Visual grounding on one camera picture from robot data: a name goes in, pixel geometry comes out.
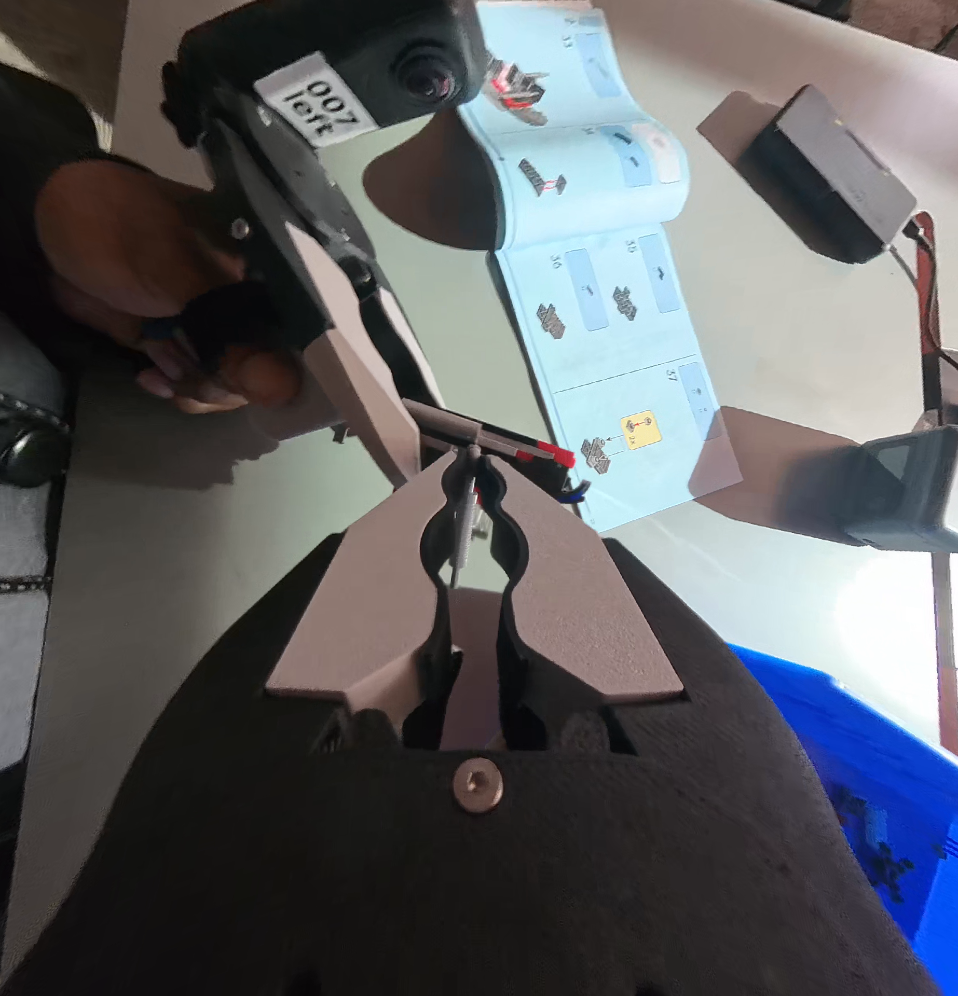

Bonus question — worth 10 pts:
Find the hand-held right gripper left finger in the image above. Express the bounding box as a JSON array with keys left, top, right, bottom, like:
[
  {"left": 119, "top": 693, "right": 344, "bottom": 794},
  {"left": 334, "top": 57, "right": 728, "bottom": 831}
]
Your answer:
[{"left": 265, "top": 450, "right": 468, "bottom": 736}]

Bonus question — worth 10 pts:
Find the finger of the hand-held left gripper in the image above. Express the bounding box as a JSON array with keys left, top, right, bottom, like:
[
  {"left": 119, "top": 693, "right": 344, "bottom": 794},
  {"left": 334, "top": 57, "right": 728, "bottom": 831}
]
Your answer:
[
  {"left": 284, "top": 224, "right": 426, "bottom": 489},
  {"left": 374, "top": 288, "right": 449, "bottom": 406}
]

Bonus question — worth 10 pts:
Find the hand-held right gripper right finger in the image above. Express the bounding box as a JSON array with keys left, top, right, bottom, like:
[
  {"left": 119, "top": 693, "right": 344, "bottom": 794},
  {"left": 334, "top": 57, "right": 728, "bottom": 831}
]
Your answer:
[{"left": 477, "top": 459, "right": 686, "bottom": 742}]

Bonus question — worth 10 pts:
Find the toy brick vehicle model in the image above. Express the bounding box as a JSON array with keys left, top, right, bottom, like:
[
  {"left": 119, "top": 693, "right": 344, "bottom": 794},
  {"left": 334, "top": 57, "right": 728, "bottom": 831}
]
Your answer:
[{"left": 331, "top": 397, "right": 593, "bottom": 507}]

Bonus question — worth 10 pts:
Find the grey toy spring shock piece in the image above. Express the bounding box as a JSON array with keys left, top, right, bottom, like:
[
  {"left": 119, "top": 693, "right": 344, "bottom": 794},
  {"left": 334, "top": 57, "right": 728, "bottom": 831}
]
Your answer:
[{"left": 448, "top": 444, "right": 488, "bottom": 588}]

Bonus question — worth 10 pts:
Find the person's left forearm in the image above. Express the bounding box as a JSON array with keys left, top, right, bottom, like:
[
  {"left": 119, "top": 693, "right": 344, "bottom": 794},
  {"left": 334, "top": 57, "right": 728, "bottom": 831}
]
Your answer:
[{"left": 0, "top": 58, "right": 149, "bottom": 351}]

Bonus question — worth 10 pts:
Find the white desk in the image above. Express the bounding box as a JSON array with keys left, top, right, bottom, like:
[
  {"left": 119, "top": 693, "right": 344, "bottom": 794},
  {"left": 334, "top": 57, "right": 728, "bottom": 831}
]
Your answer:
[{"left": 4, "top": 0, "right": 958, "bottom": 974}]

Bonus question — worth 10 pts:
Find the person's left hand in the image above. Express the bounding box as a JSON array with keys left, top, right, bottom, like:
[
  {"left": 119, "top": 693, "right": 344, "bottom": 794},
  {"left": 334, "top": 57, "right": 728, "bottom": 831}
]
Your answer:
[{"left": 35, "top": 158, "right": 305, "bottom": 415}]

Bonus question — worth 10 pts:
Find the light blue instruction booklet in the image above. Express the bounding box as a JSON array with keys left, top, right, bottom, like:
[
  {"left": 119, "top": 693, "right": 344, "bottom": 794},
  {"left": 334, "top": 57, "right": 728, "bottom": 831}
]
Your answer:
[{"left": 456, "top": 0, "right": 745, "bottom": 534}]

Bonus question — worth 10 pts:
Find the blue plastic bin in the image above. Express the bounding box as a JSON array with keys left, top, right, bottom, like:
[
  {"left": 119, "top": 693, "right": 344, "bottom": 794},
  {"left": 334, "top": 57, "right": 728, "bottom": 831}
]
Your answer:
[{"left": 728, "top": 642, "right": 958, "bottom": 996}]

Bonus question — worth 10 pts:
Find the grey fabric clothing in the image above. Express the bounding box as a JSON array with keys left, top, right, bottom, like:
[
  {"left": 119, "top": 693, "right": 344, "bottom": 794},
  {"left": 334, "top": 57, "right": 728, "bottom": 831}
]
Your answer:
[{"left": 0, "top": 296, "right": 67, "bottom": 779}]

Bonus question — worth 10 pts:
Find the pile of loose toy bricks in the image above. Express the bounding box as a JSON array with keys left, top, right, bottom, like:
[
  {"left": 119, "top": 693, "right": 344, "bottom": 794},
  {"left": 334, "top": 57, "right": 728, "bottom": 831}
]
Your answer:
[{"left": 837, "top": 786, "right": 947, "bottom": 904}]

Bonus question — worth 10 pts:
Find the black flat box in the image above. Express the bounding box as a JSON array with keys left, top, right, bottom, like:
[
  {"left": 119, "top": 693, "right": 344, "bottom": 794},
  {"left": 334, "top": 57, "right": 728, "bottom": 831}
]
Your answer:
[{"left": 740, "top": 84, "right": 918, "bottom": 266}]

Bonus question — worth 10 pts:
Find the red and black cable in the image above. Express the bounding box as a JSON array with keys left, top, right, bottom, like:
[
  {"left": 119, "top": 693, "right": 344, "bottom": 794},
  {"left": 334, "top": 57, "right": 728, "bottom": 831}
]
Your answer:
[{"left": 903, "top": 212, "right": 958, "bottom": 429}]

